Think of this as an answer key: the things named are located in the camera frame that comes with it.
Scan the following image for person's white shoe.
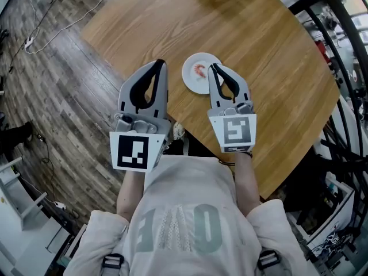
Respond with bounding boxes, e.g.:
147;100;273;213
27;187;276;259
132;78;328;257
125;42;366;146
171;121;186;141

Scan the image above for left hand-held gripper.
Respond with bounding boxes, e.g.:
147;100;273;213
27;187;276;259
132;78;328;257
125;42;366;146
109;58;173;174

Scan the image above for person's pale printed shirt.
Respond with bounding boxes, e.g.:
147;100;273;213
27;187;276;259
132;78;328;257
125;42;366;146
63;154;311;276

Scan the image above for black metal railing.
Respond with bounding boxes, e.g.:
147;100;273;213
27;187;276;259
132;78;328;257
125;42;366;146
270;0;368;241

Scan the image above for white floor cable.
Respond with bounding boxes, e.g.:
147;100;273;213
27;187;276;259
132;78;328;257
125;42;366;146
24;0;121;55

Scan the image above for black strap buckle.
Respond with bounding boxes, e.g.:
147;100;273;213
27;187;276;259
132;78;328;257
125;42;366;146
256;248;282;271
101;252;125;276

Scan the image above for white printed box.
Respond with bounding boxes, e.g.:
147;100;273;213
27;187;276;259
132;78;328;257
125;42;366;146
286;179;359;259

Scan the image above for person's left forearm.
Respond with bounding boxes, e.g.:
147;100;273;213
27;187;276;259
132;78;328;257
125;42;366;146
116;170;148;221

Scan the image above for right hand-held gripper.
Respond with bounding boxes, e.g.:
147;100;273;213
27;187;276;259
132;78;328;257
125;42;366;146
207;63;258;154

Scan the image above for person's right forearm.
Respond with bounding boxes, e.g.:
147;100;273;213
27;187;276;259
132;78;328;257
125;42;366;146
233;151;261;217

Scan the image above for red object behind railing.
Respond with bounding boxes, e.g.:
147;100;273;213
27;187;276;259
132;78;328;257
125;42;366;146
314;40;332;66

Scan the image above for white shelf unit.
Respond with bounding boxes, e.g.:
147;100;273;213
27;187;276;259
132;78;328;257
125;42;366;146
0;156;74;276

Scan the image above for person's dark trousers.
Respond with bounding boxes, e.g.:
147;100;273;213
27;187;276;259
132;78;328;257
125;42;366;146
162;133;220;158

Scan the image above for red food piece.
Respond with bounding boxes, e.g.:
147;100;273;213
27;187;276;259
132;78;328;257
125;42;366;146
193;64;208;79

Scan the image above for black floor cable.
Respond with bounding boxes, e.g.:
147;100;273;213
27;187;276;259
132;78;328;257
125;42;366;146
34;133;80;221

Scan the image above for black wrist cord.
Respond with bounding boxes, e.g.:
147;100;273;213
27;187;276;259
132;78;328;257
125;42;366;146
217;151;254;167

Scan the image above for white plate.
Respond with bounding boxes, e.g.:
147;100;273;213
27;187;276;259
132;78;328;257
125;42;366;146
181;52;224;95

